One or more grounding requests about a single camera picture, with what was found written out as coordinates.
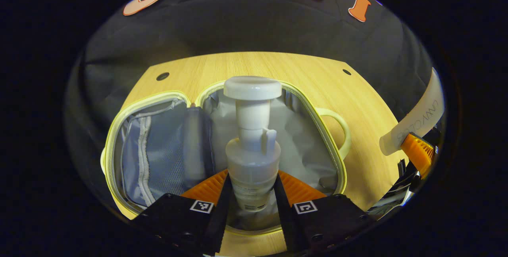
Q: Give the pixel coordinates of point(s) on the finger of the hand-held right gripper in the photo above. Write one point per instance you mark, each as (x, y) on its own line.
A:
(420, 154)

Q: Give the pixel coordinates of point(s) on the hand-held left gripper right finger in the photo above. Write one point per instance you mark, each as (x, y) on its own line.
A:
(283, 217)

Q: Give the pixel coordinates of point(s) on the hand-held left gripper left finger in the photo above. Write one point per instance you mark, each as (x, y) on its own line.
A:
(220, 217)

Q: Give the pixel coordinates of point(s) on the white skin care tube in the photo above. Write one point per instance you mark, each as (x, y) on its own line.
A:
(416, 120)

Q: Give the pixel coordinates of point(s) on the cream suitcase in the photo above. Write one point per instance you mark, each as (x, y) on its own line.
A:
(301, 138)

